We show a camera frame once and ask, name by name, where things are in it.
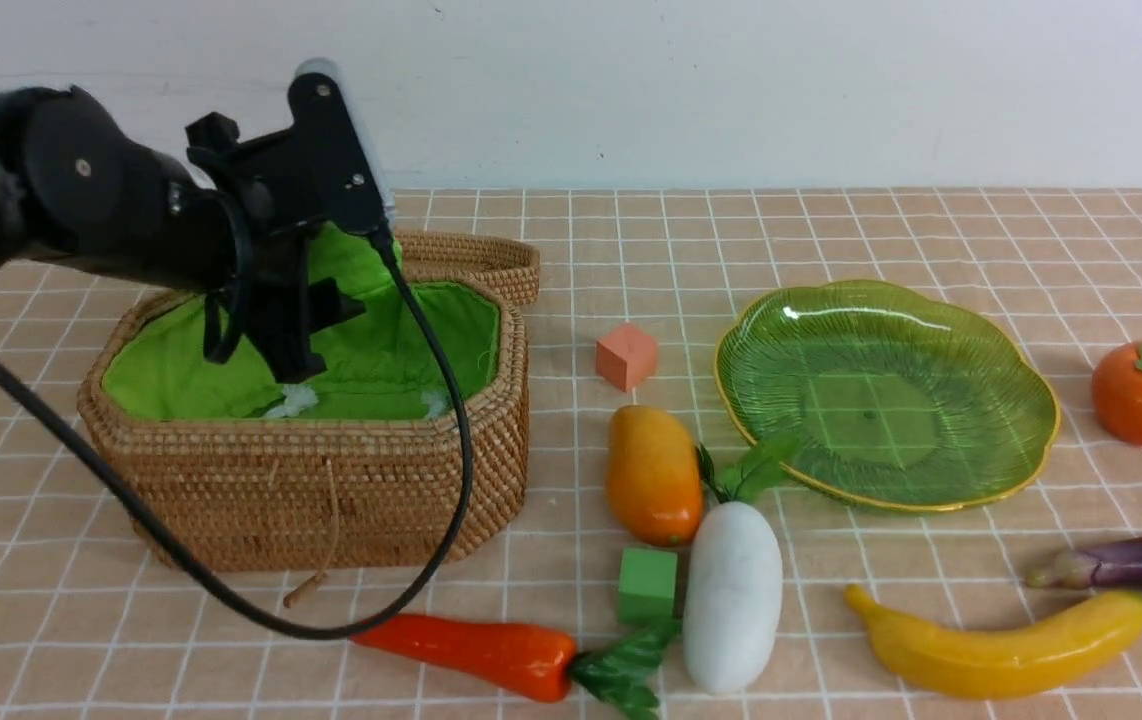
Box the woven wicker basket green lining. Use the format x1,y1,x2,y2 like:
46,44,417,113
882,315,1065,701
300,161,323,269
77,272,532,573

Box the checkered beige tablecloth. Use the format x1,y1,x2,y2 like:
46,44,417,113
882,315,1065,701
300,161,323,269
0,189,1142,719

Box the orange toy carrot green leaves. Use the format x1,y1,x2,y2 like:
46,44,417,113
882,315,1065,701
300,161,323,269
349,611,682,719

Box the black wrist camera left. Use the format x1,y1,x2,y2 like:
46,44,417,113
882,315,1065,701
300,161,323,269
287,56,396,240

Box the purple toy eggplant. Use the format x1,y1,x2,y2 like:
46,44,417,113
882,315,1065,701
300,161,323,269
1024,536,1142,591

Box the orange yellow toy mango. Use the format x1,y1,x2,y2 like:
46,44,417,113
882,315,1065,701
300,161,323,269
604,403,703,547

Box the orange foam cube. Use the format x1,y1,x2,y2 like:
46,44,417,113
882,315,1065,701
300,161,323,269
595,322,659,393

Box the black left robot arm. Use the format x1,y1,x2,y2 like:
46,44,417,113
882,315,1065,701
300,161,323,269
0,70,394,383

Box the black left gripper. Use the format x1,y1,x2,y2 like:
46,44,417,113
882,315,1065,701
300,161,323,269
186,111,364,384

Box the white toy radish green leaves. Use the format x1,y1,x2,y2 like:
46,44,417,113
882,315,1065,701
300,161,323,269
682,433,801,696

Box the yellow toy banana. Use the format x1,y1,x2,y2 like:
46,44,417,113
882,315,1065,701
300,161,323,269
844,585,1142,701

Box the woven wicker basket lid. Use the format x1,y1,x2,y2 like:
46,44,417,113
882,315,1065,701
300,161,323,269
394,231,542,307

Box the black camera cable left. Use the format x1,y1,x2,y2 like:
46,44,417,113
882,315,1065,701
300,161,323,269
0,232,475,641

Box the green glass leaf plate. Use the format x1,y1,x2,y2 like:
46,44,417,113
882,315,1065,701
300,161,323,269
713,281,1061,514

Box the green foam cube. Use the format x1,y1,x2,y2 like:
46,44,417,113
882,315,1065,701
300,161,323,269
616,547,679,626

